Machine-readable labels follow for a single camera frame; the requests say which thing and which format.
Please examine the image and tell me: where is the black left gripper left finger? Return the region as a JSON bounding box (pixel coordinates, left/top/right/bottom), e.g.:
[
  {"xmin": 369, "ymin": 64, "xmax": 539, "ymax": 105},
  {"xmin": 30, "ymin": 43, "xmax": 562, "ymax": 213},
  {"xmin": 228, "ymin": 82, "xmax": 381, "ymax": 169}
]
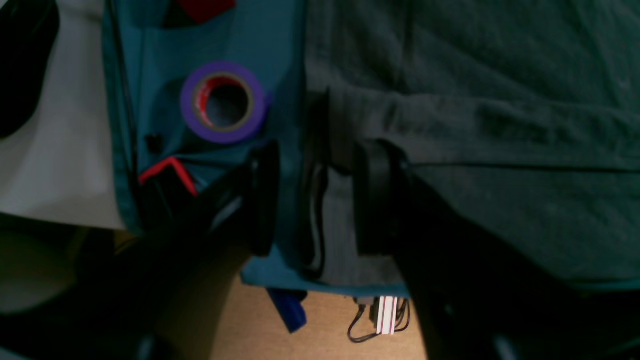
[{"xmin": 1, "ymin": 141, "xmax": 281, "ymax": 360}]

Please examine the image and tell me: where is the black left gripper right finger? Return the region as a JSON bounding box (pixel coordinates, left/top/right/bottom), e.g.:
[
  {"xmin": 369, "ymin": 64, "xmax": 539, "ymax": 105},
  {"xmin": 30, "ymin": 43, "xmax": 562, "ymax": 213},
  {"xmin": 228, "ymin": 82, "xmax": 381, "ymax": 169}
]
[{"xmin": 353, "ymin": 140, "xmax": 640, "ymax": 360}]

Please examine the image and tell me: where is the dark grey T-shirt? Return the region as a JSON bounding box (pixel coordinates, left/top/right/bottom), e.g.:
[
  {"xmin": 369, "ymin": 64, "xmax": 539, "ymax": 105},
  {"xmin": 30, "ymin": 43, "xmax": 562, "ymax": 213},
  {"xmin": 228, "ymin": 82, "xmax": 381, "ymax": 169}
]
[{"xmin": 303, "ymin": 0, "xmax": 639, "ymax": 289}]

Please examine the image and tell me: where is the white labelled power strip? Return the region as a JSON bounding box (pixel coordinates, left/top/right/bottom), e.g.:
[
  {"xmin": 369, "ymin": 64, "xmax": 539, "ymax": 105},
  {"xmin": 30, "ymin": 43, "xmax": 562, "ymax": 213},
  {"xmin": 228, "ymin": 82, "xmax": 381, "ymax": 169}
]
[{"xmin": 375, "ymin": 296, "xmax": 400, "ymax": 336}]

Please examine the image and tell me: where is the orange black tool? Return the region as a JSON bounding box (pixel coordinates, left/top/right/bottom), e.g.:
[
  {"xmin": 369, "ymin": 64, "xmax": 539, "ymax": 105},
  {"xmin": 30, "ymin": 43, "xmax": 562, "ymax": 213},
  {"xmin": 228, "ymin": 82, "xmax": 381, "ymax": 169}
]
[{"xmin": 138, "ymin": 156, "xmax": 199, "ymax": 230}]

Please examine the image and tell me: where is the purple tape roll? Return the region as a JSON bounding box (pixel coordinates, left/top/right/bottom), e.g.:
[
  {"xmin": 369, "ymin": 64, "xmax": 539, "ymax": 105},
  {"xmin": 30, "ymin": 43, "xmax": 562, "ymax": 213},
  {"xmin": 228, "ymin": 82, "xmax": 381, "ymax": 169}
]
[{"xmin": 180, "ymin": 61, "xmax": 271, "ymax": 145}]

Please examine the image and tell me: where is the blue table cloth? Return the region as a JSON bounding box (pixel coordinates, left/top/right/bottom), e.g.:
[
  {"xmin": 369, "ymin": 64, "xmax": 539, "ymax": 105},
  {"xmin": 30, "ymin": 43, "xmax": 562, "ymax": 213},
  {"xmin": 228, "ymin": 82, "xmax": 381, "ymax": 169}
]
[{"xmin": 102, "ymin": 0, "xmax": 409, "ymax": 297}]

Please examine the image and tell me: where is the red cube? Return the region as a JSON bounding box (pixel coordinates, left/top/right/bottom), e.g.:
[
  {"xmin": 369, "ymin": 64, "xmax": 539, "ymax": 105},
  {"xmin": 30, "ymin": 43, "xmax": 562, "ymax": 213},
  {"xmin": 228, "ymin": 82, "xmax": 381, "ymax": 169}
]
[{"xmin": 175, "ymin": 0, "xmax": 237, "ymax": 24}]

